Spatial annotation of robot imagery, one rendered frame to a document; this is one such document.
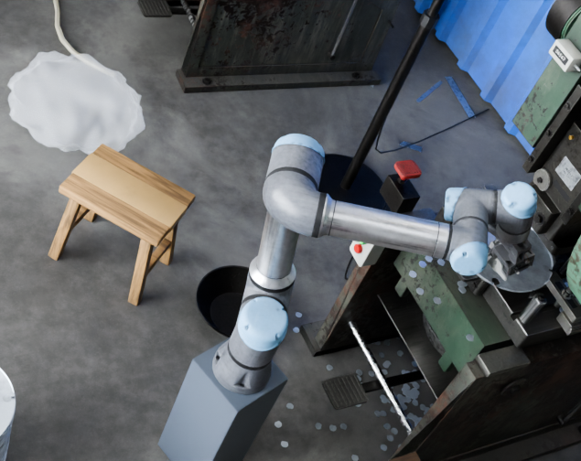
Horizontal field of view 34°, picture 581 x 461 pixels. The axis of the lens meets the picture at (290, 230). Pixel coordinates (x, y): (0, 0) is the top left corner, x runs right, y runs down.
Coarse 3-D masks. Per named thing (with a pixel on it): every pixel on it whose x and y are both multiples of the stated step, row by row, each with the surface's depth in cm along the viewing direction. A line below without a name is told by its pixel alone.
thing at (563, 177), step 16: (576, 128) 226; (560, 144) 232; (576, 144) 227; (560, 160) 232; (576, 160) 228; (544, 176) 236; (560, 176) 233; (576, 176) 228; (544, 192) 238; (560, 192) 234; (576, 192) 229; (544, 208) 235; (560, 208) 234; (544, 224) 236; (560, 224) 235; (576, 224) 238
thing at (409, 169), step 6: (396, 162) 262; (402, 162) 263; (408, 162) 263; (414, 162) 264; (396, 168) 261; (402, 168) 261; (408, 168) 262; (414, 168) 263; (402, 174) 260; (408, 174) 260; (414, 174) 261; (420, 174) 262
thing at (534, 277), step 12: (492, 240) 249; (528, 240) 254; (540, 240) 256; (540, 252) 252; (540, 264) 249; (552, 264) 250; (480, 276) 239; (492, 276) 240; (516, 276) 243; (528, 276) 245; (540, 276) 246; (504, 288) 238; (516, 288) 240; (528, 288) 242
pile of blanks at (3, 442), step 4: (12, 420) 230; (8, 428) 229; (8, 432) 233; (0, 436) 227; (4, 436) 229; (8, 436) 237; (0, 440) 228; (4, 440) 231; (8, 440) 239; (0, 444) 230; (4, 444) 235; (8, 444) 243; (0, 448) 234; (4, 448) 236; (0, 452) 234; (4, 452) 239; (0, 456) 237; (4, 456) 243; (0, 460) 240; (4, 460) 245
